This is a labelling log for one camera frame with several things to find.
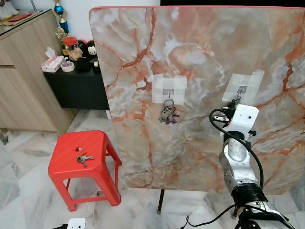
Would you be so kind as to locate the key bunch with purple charm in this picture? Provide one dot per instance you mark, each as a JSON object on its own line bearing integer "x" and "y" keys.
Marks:
{"x": 169, "y": 114}

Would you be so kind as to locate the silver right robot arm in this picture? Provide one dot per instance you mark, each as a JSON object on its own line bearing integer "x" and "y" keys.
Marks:
{"x": 238, "y": 162}

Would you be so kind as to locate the metal adhesive hook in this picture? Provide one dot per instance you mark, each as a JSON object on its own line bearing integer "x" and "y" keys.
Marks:
{"x": 242, "y": 89}
{"x": 168, "y": 91}

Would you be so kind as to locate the clear tape patch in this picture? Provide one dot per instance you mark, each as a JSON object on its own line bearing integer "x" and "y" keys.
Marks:
{"x": 159, "y": 83}
{"x": 252, "y": 81}

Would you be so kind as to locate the marble pattern folding table top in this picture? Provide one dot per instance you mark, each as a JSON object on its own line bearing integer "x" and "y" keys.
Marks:
{"x": 200, "y": 57}

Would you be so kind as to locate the black table leg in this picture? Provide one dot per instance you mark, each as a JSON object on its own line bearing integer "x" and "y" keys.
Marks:
{"x": 161, "y": 200}

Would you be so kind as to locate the black tape dispenser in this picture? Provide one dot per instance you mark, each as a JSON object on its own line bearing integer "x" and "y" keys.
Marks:
{"x": 95, "y": 67}

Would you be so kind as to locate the red plastic stool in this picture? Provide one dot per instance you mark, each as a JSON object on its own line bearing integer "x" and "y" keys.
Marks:
{"x": 81, "y": 143}

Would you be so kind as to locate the black box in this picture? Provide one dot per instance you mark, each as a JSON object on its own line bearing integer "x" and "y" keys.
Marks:
{"x": 83, "y": 65}

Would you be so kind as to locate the dark key bunch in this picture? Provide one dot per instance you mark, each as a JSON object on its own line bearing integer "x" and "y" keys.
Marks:
{"x": 85, "y": 159}

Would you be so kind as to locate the black low console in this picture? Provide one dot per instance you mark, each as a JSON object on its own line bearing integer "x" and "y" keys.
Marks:
{"x": 76, "y": 90}

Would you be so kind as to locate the black plush toy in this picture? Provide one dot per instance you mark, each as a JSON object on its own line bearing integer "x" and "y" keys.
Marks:
{"x": 83, "y": 53}

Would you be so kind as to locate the white tape roll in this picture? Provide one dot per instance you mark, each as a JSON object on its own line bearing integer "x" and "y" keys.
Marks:
{"x": 67, "y": 66}

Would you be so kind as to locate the jar with red lid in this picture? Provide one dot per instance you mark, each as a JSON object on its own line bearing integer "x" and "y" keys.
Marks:
{"x": 71, "y": 48}

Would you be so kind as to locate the pink tissue pack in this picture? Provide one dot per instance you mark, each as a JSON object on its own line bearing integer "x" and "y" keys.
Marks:
{"x": 52, "y": 62}

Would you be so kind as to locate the gold trophy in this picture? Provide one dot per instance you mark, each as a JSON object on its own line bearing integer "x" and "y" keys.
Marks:
{"x": 60, "y": 37}

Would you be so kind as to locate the blue trophy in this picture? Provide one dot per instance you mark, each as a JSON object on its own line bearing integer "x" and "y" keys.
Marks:
{"x": 59, "y": 10}

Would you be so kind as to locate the light wooden cabinet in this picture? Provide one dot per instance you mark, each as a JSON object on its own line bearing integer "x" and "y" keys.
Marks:
{"x": 28, "y": 90}

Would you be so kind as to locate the red flat box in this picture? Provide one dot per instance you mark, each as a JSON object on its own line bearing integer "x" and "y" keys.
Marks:
{"x": 21, "y": 17}

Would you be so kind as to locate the white figurine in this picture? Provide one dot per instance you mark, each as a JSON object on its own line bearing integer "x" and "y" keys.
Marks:
{"x": 7, "y": 8}

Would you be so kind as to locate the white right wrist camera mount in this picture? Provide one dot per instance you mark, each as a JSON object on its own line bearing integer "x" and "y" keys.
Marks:
{"x": 244, "y": 120}

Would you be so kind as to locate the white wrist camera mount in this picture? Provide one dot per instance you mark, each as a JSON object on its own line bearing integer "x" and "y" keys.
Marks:
{"x": 244, "y": 120}
{"x": 76, "y": 224}

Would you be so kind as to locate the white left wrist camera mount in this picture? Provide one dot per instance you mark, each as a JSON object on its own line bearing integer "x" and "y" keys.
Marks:
{"x": 76, "y": 224}

